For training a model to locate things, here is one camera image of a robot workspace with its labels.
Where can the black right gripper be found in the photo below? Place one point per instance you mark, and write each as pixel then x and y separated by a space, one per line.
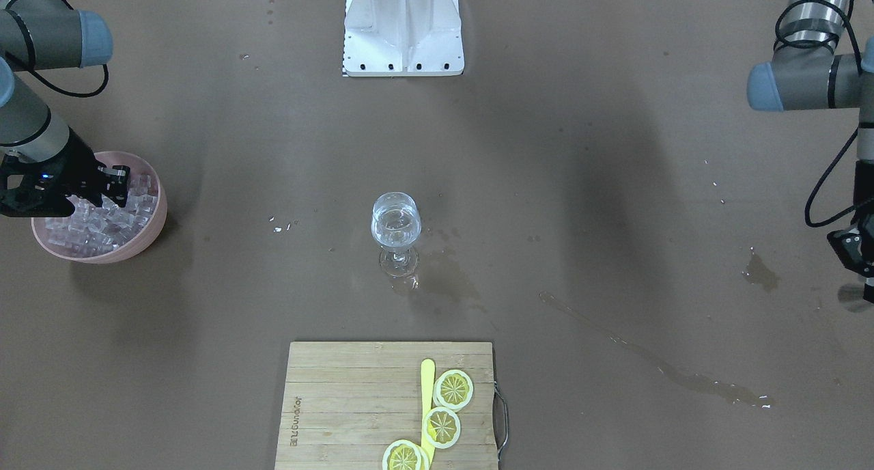
pixel 76 164

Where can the yellow plastic knife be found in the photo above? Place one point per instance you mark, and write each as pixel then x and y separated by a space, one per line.
pixel 426 387

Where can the yellow lemon slice two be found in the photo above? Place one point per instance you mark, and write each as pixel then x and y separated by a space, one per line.
pixel 441 428

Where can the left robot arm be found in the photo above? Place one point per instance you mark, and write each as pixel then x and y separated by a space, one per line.
pixel 818 63

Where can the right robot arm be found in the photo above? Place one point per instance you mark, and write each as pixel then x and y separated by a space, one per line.
pixel 40 35

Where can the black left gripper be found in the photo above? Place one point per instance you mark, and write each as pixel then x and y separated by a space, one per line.
pixel 853 249

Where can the pink bowl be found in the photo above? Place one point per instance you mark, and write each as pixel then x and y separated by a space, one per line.
pixel 151 231

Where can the yellow lemon slice one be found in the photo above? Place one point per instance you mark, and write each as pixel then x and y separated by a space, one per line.
pixel 453 390

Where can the bamboo cutting board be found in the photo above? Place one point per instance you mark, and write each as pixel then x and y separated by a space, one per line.
pixel 344 403

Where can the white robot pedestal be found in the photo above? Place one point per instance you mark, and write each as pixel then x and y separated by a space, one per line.
pixel 394 38

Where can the pile of clear ice cubes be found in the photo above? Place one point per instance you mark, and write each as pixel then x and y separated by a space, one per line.
pixel 98 230

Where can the yellow lemon slice three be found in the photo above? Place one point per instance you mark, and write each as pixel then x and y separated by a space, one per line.
pixel 403 454

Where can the clear wine glass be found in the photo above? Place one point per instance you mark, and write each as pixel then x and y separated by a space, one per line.
pixel 396 226

